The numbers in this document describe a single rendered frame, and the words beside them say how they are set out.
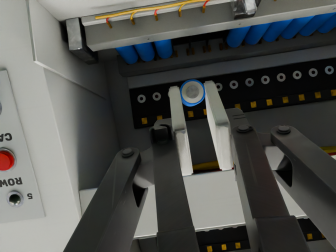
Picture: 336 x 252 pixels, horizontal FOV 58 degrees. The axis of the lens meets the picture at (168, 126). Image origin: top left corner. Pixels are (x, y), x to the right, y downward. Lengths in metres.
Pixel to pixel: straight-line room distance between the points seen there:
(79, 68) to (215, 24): 0.14
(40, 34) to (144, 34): 0.08
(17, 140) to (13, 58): 0.06
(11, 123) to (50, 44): 0.07
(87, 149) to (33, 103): 0.08
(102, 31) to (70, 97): 0.07
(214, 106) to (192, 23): 0.12
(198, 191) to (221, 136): 0.11
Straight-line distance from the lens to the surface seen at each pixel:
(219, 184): 0.26
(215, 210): 0.27
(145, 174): 0.15
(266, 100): 0.41
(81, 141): 0.30
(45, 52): 0.25
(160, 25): 0.28
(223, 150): 0.17
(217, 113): 0.17
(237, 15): 0.26
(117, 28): 0.28
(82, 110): 0.31
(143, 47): 0.32
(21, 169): 0.27
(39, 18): 0.26
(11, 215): 0.29
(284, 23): 0.33
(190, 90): 0.21
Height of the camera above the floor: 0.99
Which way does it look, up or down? 13 degrees up
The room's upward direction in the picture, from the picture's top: 171 degrees clockwise
